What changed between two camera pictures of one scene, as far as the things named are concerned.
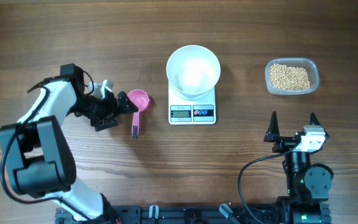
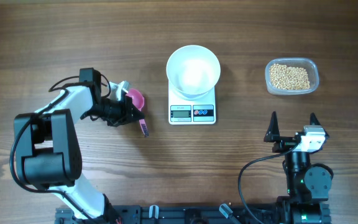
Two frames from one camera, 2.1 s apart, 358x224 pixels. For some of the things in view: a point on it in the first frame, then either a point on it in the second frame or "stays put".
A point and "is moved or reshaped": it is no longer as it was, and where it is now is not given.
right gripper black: x=273 y=135 stays put
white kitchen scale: x=189 y=112 stays put
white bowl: x=193 y=71 stays put
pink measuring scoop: x=140 y=99 is moved or reshaped
